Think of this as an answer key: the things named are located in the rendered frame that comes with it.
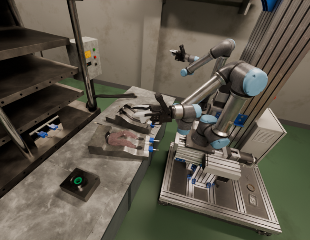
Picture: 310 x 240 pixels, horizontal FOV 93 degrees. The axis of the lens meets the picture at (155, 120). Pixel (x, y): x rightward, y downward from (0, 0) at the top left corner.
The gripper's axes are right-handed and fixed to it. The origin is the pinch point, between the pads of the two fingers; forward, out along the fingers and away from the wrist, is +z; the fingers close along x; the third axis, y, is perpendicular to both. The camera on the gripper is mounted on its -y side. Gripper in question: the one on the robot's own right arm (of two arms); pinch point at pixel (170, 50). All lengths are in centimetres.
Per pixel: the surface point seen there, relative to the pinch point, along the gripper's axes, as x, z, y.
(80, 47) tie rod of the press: -80, 43, -13
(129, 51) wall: 76, 156, 62
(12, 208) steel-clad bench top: -179, -13, 42
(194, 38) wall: 138, 39, 25
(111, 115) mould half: -83, 13, 49
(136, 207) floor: -119, -51, 131
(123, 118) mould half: -82, -4, 44
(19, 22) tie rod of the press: -99, 107, -25
